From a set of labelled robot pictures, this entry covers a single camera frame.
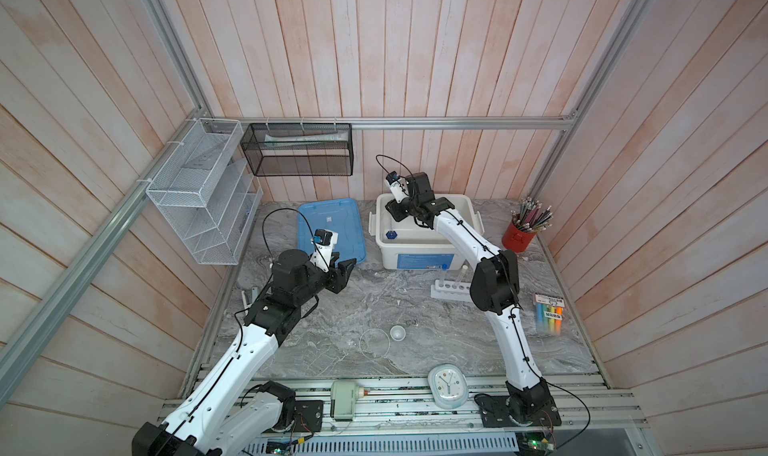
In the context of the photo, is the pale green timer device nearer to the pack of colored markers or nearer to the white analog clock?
the white analog clock

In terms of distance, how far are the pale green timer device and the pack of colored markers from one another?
58 centimetres

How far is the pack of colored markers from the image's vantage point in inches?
35.2

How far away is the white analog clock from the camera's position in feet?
2.47
